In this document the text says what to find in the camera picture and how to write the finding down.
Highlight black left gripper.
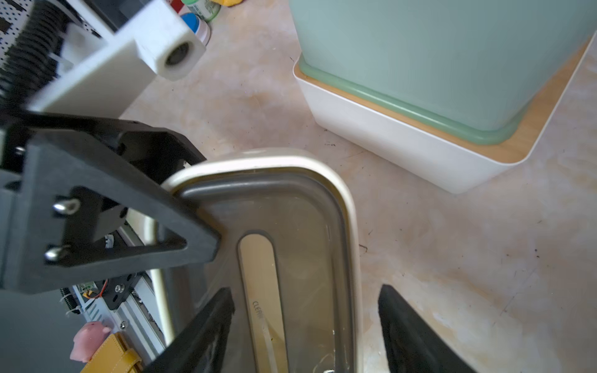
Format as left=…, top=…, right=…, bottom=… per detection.
left=0, top=109, right=221, bottom=295

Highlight blue lid white jar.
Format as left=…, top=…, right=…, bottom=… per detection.
left=181, top=12, right=211, bottom=46

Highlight pink small object on rail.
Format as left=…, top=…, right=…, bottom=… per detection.
left=70, top=322, right=112, bottom=363

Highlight mint green tissue box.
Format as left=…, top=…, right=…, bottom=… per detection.
left=290, top=0, right=596, bottom=145

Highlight yellow plush toy red dots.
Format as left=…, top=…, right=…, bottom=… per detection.
left=211, top=0, right=243, bottom=7

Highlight yellow block on rail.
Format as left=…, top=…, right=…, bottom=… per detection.
left=81, top=333, right=142, bottom=373

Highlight large white box bamboo lid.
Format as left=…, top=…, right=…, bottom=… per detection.
left=293, top=38, right=595, bottom=194

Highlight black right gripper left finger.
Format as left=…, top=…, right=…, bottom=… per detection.
left=144, top=288, right=235, bottom=372

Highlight green lid air freshener jar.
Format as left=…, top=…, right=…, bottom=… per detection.
left=182, top=0, right=221, bottom=23

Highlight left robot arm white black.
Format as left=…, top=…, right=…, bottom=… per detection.
left=1, top=1, right=220, bottom=294

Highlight cream box dark lid front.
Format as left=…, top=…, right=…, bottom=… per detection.
left=151, top=149, right=363, bottom=372

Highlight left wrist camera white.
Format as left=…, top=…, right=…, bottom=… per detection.
left=25, top=1, right=206, bottom=118

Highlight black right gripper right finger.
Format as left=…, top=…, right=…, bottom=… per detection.
left=378, top=284, right=473, bottom=372

